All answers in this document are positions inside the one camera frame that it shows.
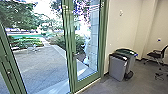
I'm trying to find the black swivel office chair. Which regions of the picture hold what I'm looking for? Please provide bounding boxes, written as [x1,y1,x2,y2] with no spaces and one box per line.
[143,44,168,81]

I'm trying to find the green shrub outdoors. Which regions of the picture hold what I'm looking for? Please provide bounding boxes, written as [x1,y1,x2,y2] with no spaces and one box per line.
[52,33,86,55]

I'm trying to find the low green hedge outdoors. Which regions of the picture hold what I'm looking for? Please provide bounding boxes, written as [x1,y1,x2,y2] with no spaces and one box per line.
[9,37,45,50]

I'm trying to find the green framed glass door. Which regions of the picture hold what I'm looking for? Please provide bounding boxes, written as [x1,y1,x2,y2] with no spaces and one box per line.
[61,0,110,93]

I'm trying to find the large tree outdoors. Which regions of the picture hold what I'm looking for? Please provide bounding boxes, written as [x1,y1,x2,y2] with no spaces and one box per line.
[0,0,38,33]

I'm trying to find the white wall thermostat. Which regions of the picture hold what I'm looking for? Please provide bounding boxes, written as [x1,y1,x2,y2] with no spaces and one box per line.
[118,9,124,17]

